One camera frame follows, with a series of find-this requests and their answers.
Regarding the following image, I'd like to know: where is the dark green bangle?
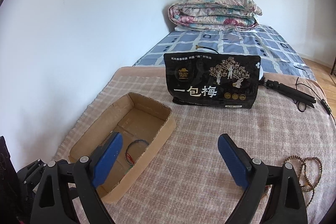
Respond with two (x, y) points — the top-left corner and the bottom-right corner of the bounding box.
(125, 139), (149, 162)

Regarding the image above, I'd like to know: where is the brown wooden bead necklace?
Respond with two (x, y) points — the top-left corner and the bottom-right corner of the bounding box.
(283, 156), (323, 193)

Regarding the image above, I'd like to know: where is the cardboard box tray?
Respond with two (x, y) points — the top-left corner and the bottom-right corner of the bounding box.
(69, 93), (176, 203)

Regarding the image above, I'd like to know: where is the pink plaid blanket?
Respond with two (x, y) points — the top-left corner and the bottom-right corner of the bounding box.
(54, 67), (335, 223)

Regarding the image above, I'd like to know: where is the black snack bag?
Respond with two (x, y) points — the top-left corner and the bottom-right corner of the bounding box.
(163, 52), (261, 109)

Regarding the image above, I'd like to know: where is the black folded tripod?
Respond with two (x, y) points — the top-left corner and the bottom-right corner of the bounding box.
(259, 78), (316, 108)

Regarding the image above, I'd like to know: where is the blue patterned bed sheet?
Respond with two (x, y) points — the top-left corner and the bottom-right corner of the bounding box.
(135, 25), (315, 80)

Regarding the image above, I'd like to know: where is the folded floral quilt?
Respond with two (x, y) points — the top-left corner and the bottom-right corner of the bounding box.
(168, 0), (263, 31)

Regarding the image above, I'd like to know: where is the white ring light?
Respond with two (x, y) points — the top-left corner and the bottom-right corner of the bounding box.
(256, 62), (264, 81)

